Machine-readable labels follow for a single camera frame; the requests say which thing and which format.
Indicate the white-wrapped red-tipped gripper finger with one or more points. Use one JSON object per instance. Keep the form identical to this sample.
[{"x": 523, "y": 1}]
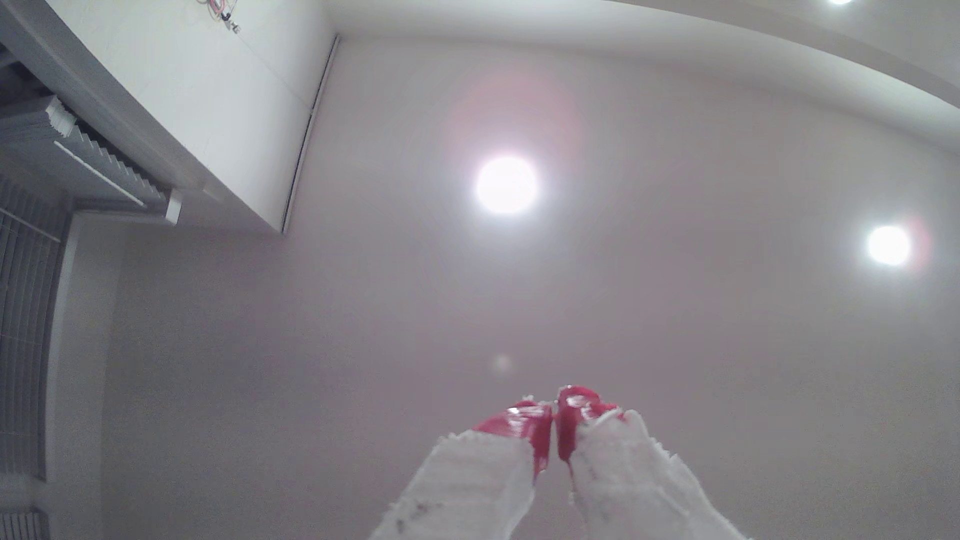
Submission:
[
  {"x": 480, "y": 480},
  {"x": 630, "y": 480}
]

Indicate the round ceiling lamp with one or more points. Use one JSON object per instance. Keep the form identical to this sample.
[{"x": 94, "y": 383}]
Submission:
[
  {"x": 889, "y": 245},
  {"x": 506, "y": 185}
]

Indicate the white window blind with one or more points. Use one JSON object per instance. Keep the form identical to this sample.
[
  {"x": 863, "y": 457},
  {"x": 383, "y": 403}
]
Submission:
[{"x": 30, "y": 315}]

